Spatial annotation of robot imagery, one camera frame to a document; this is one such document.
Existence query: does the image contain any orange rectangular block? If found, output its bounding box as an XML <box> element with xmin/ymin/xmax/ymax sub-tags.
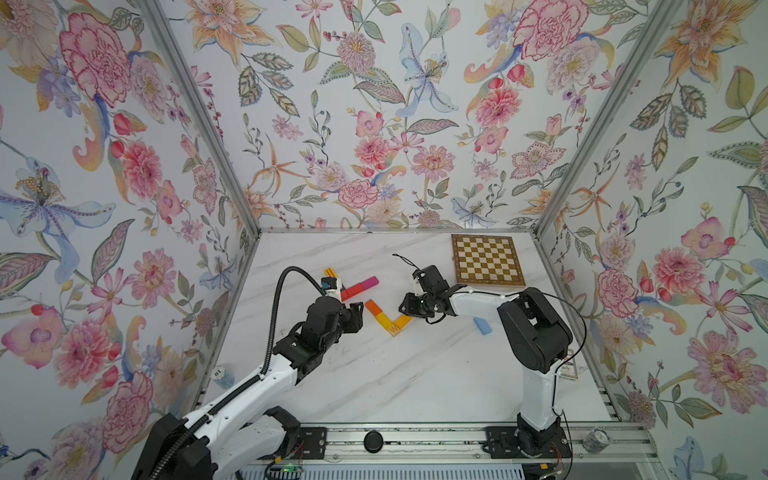
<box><xmin>365</xmin><ymin>300</ymin><xmax>383</xmax><ymax>317</ymax></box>

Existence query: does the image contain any red rectangular block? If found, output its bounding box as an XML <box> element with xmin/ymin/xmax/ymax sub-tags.
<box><xmin>341</xmin><ymin>284</ymin><xmax>365</xmax><ymax>302</ymax></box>

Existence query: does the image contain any magenta rectangular block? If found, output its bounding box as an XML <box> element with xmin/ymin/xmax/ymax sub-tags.
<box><xmin>359</xmin><ymin>276</ymin><xmax>379</xmax><ymax>290</ymax></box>

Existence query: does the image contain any yellow-orange rectangular block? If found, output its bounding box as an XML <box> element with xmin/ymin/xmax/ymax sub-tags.
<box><xmin>394</xmin><ymin>315</ymin><xmax>412</xmax><ymax>330</ymax></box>

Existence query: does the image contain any light blue rectangular block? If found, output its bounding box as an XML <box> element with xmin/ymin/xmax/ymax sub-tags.
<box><xmin>473</xmin><ymin>317</ymin><xmax>492</xmax><ymax>336</ymax></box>

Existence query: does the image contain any yellow rectangular block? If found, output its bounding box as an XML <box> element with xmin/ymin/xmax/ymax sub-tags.
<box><xmin>374</xmin><ymin>311</ymin><xmax>393</xmax><ymax>331</ymax></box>

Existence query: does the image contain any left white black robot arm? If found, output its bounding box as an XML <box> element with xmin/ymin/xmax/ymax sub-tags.
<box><xmin>132</xmin><ymin>277</ymin><xmax>364</xmax><ymax>479</ymax></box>

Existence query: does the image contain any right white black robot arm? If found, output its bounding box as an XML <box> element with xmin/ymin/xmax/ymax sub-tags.
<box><xmin>399</xmin><ymin>265</ymin><xmax>574</xmax><ymax>460</ymax></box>

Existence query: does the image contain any wooden chessboard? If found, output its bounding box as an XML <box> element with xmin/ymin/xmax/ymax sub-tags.
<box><xmin>451</xmin><ymin>234</ymin><xmax>526</xmax><ymax>287</ymax></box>

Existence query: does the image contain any black round knob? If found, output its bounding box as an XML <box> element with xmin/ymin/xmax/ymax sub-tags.
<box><xmin>363</xmin><ymin>430</ymin><xmax>384</xmax><ymax>454</ymax></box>

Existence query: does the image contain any clear tape roll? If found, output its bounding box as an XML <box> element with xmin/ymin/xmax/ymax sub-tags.
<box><xmin>582</xmin><ymin>428</ymin><xmax>612</xmax><ymax>455</ymax></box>

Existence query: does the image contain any aluminium mounting rail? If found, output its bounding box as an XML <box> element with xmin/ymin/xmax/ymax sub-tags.
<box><xmin>146</xmin><ymin>422</ymin><xmax>661</xmax><ymax>466</ymax></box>

